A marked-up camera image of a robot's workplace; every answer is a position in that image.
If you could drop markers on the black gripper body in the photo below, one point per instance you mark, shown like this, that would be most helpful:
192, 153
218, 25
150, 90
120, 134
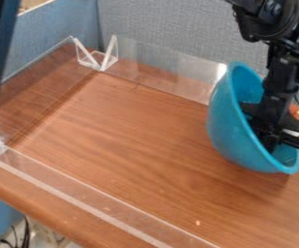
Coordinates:
274, 124

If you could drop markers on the blue plastic bowl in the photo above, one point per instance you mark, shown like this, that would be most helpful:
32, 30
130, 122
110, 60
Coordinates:
232, 135

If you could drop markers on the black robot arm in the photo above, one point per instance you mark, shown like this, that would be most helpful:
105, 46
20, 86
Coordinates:
270, 21

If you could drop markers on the clear acrylic barrier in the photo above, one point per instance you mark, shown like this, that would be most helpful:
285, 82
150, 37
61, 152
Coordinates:
106, 157

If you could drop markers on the wooden shelf box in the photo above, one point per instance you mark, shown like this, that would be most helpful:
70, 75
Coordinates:
30, 5

